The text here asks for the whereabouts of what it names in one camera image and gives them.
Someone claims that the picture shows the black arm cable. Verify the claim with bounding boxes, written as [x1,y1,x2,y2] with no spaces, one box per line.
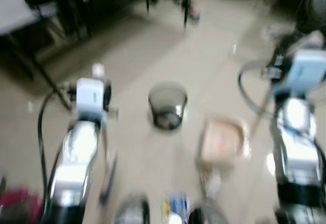
[37,89,72,219]
[238,61,278,120]

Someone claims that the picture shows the black tripod stand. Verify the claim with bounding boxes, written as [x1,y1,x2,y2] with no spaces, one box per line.
[145,0,200,29]

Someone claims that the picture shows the robot leg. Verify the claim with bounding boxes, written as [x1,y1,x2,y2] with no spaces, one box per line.
[115,193,151,224]
[188,204,230,224]

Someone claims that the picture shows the black chair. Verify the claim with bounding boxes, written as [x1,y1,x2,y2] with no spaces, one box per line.
[15,0,95,39]

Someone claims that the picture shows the colourful printed packet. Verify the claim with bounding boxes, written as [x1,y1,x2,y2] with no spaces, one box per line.
[162,193,190,224]

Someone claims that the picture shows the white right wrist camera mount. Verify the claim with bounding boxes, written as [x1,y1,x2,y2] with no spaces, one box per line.
[273,48,326,98]

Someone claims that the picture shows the large black round object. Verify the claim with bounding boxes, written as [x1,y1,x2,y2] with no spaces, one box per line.
[295,0,326,34]

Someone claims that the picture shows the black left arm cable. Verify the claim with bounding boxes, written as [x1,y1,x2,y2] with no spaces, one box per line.
[37,89,72,219]

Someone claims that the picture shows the red fuzzy object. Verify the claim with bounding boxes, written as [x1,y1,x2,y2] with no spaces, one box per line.
[0,186,41,224]

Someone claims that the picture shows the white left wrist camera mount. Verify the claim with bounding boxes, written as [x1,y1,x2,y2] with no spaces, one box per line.
[75,78,106,123]

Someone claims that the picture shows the right robot leg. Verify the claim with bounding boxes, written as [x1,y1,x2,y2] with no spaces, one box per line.
[188,204,230,224]

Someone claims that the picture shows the left robot leg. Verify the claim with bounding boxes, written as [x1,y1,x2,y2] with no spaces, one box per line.
[115,193,151,224]

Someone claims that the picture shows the grey translucent waste bin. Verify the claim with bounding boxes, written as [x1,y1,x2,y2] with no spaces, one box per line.
[148,81,188,131]

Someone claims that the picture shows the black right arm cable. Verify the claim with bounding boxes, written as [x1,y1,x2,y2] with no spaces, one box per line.
[238,61,278,120]

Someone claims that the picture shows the white table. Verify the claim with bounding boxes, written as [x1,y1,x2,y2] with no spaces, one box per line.
[0,0,138,36]

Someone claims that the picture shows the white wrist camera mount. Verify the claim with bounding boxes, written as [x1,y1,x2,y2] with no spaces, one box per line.
[75,78,106,123]
[273,48,326,98]

